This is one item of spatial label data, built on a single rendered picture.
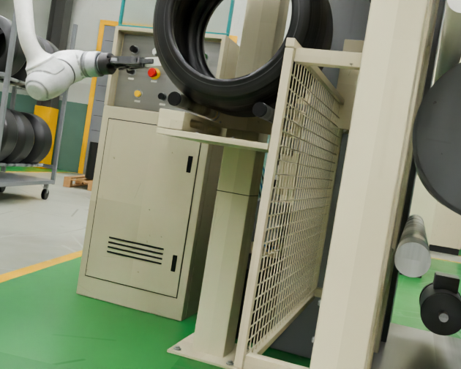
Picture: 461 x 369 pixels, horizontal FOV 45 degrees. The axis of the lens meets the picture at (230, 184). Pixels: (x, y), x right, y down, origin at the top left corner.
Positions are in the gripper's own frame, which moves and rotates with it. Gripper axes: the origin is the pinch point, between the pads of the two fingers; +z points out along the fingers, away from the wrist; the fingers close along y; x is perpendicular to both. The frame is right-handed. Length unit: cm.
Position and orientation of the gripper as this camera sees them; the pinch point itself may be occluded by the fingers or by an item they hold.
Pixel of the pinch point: (154, 61)
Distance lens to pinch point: 195.5
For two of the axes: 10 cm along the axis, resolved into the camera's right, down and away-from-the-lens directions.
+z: 9.5, 0.3, -3.1
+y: 3.1, 0.1, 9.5
